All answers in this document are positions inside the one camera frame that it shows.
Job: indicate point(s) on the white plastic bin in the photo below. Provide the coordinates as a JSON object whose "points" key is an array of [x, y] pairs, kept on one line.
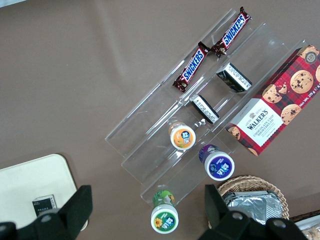
{"points": [[307, 220]]}

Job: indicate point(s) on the light wicker basket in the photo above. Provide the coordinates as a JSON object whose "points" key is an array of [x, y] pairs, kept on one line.
{"points": [[252, 182]]}

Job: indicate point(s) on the purple-capped jar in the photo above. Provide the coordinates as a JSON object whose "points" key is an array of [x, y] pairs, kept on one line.
{"points": [[218, 166]]}

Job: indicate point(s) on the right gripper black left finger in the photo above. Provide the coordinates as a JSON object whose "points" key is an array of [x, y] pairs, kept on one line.
{"points": [[72, 210]]}

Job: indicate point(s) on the red tartan shortbread box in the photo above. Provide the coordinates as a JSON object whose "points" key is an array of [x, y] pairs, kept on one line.
{"points": [[277, 105]]}

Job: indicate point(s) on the small black white box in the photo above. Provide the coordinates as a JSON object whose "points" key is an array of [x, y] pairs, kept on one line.
{"points": [[203, 108], [233, 77]]}

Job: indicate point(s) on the Snickers bar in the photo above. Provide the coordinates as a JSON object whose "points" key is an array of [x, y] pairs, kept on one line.
{"points": [[192, 67], [232, 31]]}

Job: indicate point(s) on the clear bag of cookies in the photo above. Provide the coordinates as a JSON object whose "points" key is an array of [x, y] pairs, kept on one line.
{"points": [[312, 233]]}

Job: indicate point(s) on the green-capped jar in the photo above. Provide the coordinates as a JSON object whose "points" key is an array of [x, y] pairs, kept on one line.
{"points": [[163, 215]]}

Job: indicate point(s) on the aluminium foil tray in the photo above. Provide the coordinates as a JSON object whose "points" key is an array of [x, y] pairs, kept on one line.
{"points": [[252, 206]]}

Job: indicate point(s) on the orange-capped jar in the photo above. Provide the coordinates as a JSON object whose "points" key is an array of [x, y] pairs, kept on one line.
{"points": [[182, 137]]}

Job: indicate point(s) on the beige plastic tray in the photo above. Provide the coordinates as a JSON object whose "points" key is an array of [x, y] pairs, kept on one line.
{"points": [[30, 177]]}

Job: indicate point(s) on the clear acrylic step display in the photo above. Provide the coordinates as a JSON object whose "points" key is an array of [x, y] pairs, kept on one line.
{"points": [[155, 160]]}

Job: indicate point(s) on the black box with gold print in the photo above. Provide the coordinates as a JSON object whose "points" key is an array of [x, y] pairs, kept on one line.
{"points": [[43, 206]]}

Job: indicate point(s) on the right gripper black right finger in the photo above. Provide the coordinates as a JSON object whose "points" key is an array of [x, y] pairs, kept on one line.
{"points": [[225, 225]]}

